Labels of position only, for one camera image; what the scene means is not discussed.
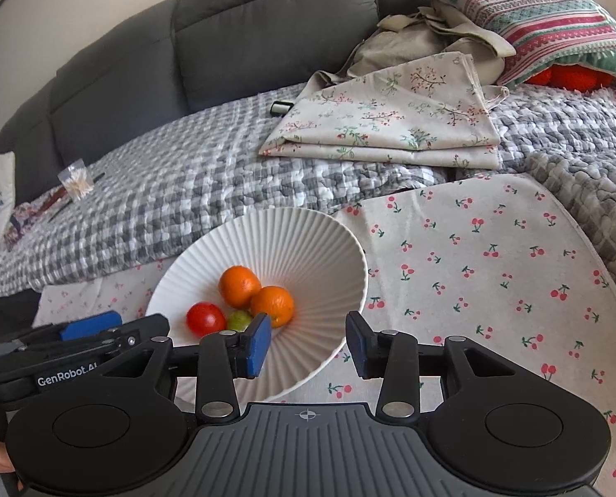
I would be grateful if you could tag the clear plastic bag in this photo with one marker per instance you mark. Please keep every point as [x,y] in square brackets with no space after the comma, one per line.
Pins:
[76,184]

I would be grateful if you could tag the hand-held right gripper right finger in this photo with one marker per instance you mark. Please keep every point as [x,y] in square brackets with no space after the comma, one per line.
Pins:
[356,346]

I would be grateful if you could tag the folded floral cloth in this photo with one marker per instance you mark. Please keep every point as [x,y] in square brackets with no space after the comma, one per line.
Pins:
[380,119]

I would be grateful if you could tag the striped patterned pillow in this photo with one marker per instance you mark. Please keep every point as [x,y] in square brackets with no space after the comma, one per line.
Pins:
[535,15]

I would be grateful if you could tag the red plush cushion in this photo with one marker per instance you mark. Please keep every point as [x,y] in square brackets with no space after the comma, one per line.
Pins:
[566,76]

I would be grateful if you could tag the small green lime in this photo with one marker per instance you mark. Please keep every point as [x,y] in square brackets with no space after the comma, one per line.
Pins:
[238,320]

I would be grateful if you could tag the grey checked blanket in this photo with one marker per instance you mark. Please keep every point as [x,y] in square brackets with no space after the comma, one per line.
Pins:
[184,176]

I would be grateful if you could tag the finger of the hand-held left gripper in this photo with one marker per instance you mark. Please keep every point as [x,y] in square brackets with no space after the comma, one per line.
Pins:
[145,327]
[91,324]

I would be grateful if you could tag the purple floral cloth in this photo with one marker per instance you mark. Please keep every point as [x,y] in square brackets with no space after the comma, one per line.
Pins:
[21,223]

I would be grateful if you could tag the white ribbed bowl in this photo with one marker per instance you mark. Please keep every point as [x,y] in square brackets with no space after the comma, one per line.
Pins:
[297,248]

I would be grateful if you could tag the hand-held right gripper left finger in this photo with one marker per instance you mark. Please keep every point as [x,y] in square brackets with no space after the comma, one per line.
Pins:
[257,346]

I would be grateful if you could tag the grey knit blanket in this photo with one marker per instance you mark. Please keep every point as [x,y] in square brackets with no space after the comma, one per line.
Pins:
[592,202]

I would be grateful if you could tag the orange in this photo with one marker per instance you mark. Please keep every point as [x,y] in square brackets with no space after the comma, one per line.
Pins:
[274,303]
[239,284]

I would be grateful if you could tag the small black cylinder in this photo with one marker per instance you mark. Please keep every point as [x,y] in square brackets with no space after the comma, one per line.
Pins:
[280,108]

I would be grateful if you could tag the grey sofa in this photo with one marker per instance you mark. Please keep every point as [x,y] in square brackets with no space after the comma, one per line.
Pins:
[261,10]

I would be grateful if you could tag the red tomato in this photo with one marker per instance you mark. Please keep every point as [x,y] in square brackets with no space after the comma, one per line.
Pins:
[204,318]

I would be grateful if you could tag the cherry print cloth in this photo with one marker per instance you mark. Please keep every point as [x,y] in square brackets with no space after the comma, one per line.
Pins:
[468,279]

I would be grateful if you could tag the crumpled beige cloth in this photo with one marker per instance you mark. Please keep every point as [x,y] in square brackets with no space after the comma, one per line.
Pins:
[391,46]

